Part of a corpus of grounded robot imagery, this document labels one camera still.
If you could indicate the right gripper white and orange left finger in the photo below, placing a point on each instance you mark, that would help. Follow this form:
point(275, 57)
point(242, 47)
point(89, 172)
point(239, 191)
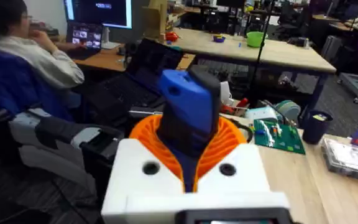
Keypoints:
point(129, 174)

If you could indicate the right gripper white and orange right finger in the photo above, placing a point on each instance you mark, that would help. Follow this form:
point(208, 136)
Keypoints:
point(244, 174)

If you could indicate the blue electric screwdriver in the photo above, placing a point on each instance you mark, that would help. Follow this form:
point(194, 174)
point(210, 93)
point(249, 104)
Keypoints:
point(191, 105)

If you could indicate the green board with blocks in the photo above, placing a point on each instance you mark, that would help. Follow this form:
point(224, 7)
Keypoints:
point(284, 140)

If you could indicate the white and green box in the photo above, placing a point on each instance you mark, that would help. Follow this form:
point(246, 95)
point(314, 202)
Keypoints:
point(261, 113)

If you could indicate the pale green tape roll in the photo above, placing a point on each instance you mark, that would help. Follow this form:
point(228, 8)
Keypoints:
point(289, 109)

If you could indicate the dark blue cup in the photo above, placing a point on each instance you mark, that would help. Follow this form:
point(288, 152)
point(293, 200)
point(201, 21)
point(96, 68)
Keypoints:
point(315, 129)

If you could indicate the large black laptop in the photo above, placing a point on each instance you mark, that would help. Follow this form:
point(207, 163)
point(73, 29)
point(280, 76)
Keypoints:
point(135, 81)

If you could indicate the clear plastic box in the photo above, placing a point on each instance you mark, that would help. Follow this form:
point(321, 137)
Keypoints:
point(350, 160)

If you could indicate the black stand pole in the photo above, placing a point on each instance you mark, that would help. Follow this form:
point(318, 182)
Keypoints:
point(257, 59)

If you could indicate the wooden background table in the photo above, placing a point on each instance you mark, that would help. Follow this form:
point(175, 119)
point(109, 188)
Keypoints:
point(278, 54)

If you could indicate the green bowl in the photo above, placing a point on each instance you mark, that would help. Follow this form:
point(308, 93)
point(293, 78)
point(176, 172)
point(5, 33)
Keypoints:
point(255, 40)

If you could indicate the purple bowl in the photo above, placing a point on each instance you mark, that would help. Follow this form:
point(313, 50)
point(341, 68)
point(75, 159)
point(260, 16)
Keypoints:
point(219, 39)

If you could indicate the small black laptop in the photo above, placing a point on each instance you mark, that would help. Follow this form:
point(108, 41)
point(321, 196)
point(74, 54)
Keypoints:
point(84, 39)

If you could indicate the red toy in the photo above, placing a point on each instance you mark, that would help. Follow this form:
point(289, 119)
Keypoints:
point(171, 36)

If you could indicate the person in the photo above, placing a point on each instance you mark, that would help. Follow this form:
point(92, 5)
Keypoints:
point(42, 59)

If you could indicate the blue office chair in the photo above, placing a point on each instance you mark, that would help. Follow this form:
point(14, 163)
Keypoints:
point(14, 84)

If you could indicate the computer monitor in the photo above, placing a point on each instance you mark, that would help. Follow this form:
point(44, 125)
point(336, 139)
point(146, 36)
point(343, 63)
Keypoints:
point(101, 12)

